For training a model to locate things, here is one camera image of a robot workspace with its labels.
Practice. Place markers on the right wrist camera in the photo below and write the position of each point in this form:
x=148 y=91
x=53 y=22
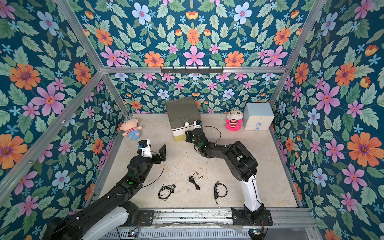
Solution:
x=198 y=124

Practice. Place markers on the yellow bottom drawer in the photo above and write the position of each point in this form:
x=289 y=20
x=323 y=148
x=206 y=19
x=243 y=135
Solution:
x=181 y=137

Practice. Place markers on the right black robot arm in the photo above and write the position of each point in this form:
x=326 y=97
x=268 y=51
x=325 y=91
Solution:
x=241 y=163

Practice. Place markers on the three-tier colored drawer cabinet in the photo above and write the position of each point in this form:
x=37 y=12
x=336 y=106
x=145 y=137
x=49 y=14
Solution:
x=182 y=114

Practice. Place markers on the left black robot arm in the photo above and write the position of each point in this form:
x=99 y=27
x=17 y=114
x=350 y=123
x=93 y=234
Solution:
x=112 y=210

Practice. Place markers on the pink white plush toy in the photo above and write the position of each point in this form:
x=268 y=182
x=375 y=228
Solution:
x=234 y=120

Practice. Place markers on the pink pig plush toy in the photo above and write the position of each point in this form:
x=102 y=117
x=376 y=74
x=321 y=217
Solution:
x=131 y=129

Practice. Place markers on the grey top drawer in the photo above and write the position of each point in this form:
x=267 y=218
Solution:
x=182 y=111

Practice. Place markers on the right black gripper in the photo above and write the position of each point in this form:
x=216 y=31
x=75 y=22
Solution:
x=191 y=134

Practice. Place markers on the black earphones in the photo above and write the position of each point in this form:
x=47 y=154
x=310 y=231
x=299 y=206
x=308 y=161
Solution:
x=192 y=179
x=220 y=191
x=166 y=191

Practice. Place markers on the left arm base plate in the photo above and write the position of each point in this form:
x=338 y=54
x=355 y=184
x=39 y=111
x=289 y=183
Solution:
x=141 y=218

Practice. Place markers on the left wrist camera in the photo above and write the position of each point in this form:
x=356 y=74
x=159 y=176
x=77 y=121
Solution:
x=145 y=148

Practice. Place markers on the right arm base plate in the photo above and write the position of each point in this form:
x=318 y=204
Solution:
x=260 y=217

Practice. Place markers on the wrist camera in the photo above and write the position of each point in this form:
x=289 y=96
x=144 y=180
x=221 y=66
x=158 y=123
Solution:
x=145 y=148
x=198 y=124

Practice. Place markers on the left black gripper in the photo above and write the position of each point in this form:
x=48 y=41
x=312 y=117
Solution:
x=161 y=156

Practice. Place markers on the black wall hook rail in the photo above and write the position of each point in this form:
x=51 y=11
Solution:
x=192 y=70

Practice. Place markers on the white blue drawer cabinet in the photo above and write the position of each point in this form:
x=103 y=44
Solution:
x=258 y=116

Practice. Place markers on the white drawer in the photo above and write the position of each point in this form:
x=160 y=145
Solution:
x=182 y=130

